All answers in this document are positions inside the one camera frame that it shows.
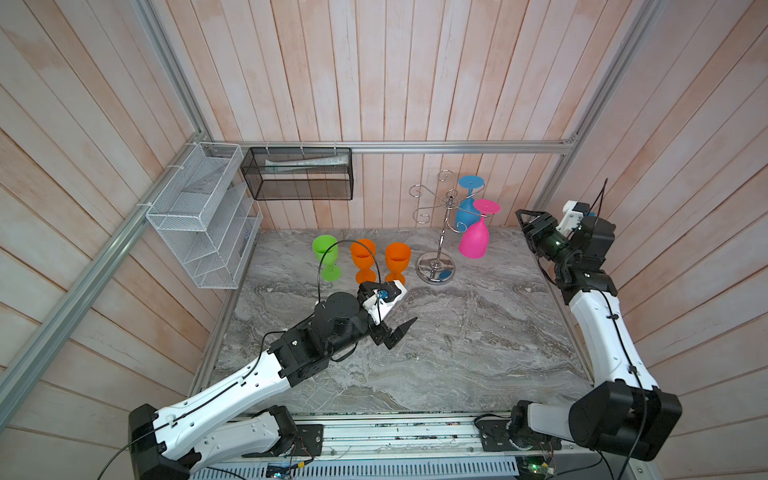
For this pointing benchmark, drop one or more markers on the orange wine glass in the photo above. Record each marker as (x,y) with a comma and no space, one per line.
(397,258)
(363,255)

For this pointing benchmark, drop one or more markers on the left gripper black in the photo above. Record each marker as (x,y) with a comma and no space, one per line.
(382,330)

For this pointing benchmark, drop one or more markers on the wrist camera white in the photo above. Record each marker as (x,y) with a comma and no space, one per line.
(573,213)
(378,308)

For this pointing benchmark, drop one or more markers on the black wire mesh basket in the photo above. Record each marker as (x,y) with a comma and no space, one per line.
(299,173)

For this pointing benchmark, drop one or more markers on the horizontal aluminium wall profile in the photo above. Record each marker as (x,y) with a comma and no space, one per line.
(425,147)

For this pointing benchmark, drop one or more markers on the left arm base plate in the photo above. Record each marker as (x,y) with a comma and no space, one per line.
(305,439)

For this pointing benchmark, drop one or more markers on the aluminium mounting rail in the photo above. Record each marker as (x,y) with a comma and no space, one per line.
(390,435)

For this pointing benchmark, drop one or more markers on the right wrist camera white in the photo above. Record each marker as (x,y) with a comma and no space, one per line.
(573,213)

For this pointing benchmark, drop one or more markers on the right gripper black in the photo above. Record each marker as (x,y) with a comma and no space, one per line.
(543,221)

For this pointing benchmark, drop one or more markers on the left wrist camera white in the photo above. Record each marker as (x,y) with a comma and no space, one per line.
(378,308)

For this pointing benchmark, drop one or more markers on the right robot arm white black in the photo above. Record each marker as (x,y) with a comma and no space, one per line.
(626,413)

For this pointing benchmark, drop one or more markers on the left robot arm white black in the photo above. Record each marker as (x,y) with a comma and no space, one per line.
(327,335)

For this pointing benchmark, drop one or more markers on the orange wine glass front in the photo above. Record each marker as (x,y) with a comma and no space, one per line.
(363,255)

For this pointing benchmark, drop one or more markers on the blue plastic wine glass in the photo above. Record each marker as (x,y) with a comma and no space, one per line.
(466,214)

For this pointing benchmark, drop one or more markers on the green plastic wine glass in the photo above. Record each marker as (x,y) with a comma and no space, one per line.
(325,248)

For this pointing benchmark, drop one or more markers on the white wire mesh shelf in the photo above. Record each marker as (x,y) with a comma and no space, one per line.
(206,217)

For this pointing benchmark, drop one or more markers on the pink plastic wine glass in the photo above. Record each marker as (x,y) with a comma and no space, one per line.
(475,240)

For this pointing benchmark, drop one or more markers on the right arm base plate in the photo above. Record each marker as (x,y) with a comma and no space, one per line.
(495,436)

